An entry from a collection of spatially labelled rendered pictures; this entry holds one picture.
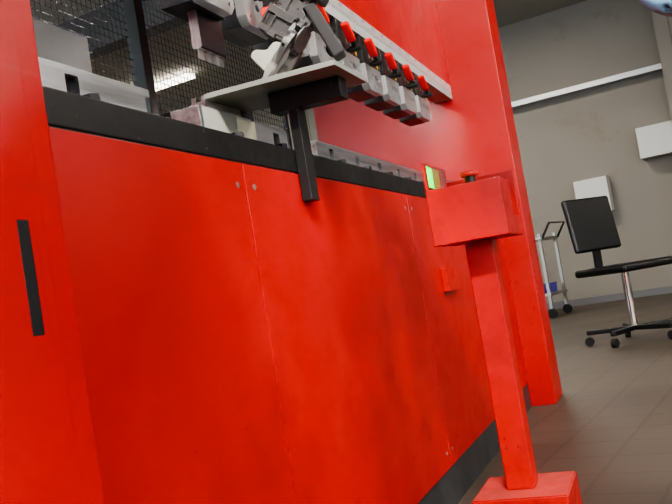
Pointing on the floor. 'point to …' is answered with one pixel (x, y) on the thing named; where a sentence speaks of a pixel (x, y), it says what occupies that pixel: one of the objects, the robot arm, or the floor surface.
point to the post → (140, 51)
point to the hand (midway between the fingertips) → (270, 88)
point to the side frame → (466, 159)
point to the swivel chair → (604, 239)
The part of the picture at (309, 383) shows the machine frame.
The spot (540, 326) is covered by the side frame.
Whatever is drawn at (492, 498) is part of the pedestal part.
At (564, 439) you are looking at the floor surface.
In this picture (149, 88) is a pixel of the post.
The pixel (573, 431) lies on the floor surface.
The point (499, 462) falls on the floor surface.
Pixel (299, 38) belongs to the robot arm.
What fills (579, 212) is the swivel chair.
